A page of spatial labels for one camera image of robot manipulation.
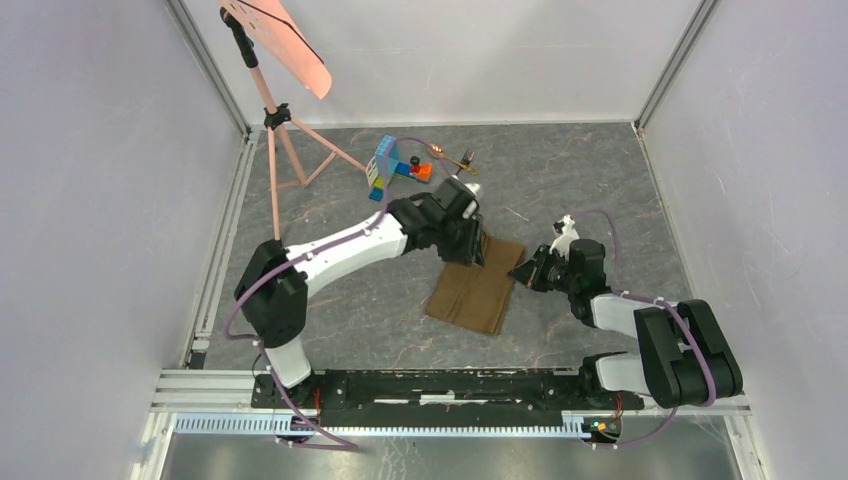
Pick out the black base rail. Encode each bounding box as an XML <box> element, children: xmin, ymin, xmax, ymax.
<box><xmin>287</xmin><ymin>368</ymin><xmax>645</xmax><ymax>428</ymax></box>

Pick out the brown cloth napkin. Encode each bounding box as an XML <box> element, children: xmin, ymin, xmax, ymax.
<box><xmin>425</xmin><ymin>234</ymin><xmax>526</xmax><ymax>336</ymax></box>

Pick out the black fork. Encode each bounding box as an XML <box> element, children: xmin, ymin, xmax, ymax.
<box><xmin>458</xmin><ymin>150</ymin><xmax>478</xmax><ymax>175</ymax></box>

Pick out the pink music stand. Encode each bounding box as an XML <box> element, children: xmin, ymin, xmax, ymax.
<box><xmin>217</xmin><ymin>0</ymin><xmax>367</xmax><ymax>241</ymax></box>

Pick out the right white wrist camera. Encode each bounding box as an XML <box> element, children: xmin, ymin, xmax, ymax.
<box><xmin>548</xmin><ymin>214</ymin><xmax>580</xmax><ymax>259</ymax></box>

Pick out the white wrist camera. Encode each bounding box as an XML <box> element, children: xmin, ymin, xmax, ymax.
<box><xmin>548</xmin><ymin>214</ymin><xmax>580</xmax><ymax>259</ymax></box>
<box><xmin>462</xmin><ymin>183</ymin><xmax>482</xmax><ymax>219</ymax></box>

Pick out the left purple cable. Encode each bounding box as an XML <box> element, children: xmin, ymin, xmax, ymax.
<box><xmin>223</xmin><ymin>136</ymin><xmax>455</xmax><ymax>452</ymax></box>

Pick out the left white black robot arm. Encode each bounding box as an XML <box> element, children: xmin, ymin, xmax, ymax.
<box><xmin>234</xmin><ymin>177</ymin><xmax>484</xmax><ymax>408</ymax></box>

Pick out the gold spoon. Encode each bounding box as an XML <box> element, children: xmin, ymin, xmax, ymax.
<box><xmin>427</xmin><ymin>144</ymin><xmax>463</xmax><ymax>171</ymax></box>

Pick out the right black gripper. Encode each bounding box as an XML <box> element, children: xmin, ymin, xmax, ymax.
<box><xmin>507</xmin><ymin>243</ymin><xmax>578</xmax><ymax>295</ymax></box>

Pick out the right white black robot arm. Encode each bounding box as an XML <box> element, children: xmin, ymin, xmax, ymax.
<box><xmin>509</xmin><ymin>239</ymin><xmax>744</xmax><ymax>409</ymax></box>

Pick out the purple cable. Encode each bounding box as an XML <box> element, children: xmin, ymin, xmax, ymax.
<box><xmin>223</xmin><ymin>136</ymin><xmax>455</xmax><ymax>452</ymax></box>
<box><xmin>576</xmin><ymin>209</ymin><xmax>718</xmax><ymax>450</ymax></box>

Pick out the white slotted cable duct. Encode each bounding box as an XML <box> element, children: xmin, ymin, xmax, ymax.
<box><xmin>173</xmin><ymin>413</ymin><xmax>619</xmax><ymax>440</ymax></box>

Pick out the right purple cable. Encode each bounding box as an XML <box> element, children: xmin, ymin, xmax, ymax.
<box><xmin>576</xmin><ymin>209</ymin><xmax>718</xmax><ymax>450</ymax></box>

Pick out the colourful toy block structure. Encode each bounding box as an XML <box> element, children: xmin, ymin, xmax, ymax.
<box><xmin>365</xmin><ymin>135</ymin><xmax>433</xmax><ymax>202</ymax></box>

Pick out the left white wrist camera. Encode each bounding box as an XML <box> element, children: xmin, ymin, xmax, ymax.
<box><xmin>462</xmin><ymin>183</ymin><xmax>482</xmax><ymax>219</ymax></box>

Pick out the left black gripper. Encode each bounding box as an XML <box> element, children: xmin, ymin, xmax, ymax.
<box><xmin>436</xmin><ymin>214</ymin><xmax>486</xmax><ymax>272</ymax></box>

